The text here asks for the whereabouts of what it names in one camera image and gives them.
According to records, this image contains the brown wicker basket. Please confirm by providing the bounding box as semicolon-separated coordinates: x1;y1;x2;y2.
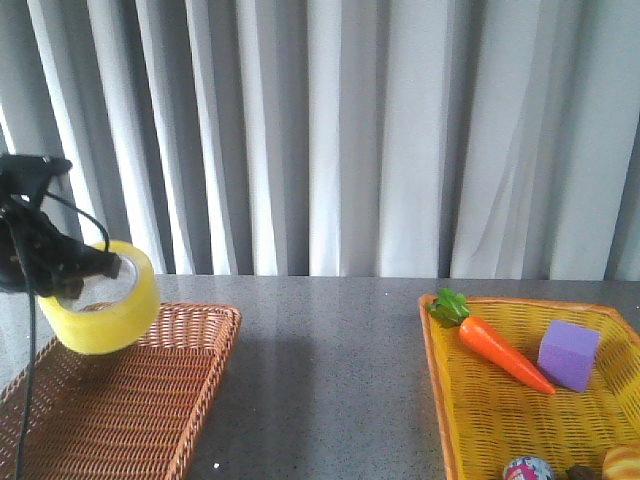
21;303;242;479

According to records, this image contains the golden toy bread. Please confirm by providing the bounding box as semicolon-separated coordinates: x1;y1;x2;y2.
602;445;640;480

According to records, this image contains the yellow wicker basket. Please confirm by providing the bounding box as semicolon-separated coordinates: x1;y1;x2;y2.
419;294;639;479

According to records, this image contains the purple foam cube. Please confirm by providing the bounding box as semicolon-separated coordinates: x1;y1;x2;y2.
537;319;601;392

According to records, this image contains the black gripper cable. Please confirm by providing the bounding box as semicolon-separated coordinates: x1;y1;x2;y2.
10;189;111;480

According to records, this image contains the dark brown toy piece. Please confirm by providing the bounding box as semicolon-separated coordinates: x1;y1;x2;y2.
566;464;602;480

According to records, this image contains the orange toy carrot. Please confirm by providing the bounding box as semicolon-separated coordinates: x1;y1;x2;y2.
426;288;556;395

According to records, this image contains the grey pleated curtain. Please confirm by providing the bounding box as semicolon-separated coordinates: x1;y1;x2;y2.
1;1;639;281

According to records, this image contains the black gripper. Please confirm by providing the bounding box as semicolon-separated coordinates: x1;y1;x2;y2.
1;153;122;300

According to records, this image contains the yellow tape roll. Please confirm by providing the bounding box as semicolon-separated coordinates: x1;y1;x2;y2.
38;240;160;355

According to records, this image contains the colourful toy ball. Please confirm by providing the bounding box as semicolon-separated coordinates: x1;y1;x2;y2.
502;456;556;480

